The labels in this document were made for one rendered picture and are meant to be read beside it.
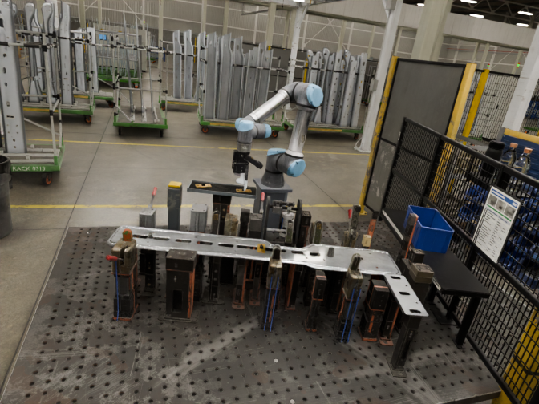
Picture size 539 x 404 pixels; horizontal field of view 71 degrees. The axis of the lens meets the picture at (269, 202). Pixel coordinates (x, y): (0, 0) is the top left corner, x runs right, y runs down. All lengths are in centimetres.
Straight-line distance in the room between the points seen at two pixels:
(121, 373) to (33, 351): 36
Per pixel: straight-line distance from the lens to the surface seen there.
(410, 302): 172
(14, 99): 557
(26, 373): 175
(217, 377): 162
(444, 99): 413
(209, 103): 865
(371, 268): 187
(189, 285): 173
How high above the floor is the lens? 189
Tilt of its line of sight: 22 degrees down
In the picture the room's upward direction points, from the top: 8 degrees clockwise
